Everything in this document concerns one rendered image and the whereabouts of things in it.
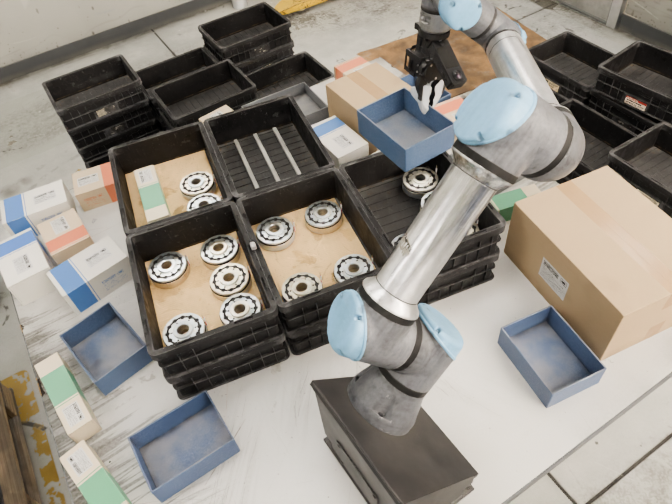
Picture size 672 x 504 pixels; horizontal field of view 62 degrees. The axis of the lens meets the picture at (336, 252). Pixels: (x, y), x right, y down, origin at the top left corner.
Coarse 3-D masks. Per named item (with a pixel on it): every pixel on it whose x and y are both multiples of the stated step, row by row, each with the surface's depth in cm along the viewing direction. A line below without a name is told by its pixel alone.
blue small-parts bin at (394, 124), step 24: (384, 96) 143; (408, 96) 144; (360, 120) 141; (384, 120) 147; (408, 120) 146; (432, 120) 140; (384, 144) 136; (408, 144) 140; (432, 144) 133; (408, 168) 133
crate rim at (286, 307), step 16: (304, 176) 156; (336, 176) 156; (256, 192) 153; (352, 192) 150; (240, 208) 150; (368, 224) 142; (256, 240) 142; (368, 272) 132; (272, 288) 131; (336, 288) 130; (352, 288) 132; (288, 304) 128; (304, 304) 129
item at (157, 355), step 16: (208, 208) 151; (160, 224) 148; (240, 224) 148; (128, 240) 146; (256, 256) 138; (144, 304) 132; (272, 304) 128; (144, 320) 129; (240, 320) 126; (256, 320) 127; (144, 336) 126; (208, 336) 124; (224, 336) 127; (160, 352) 123; (176, 352) 124
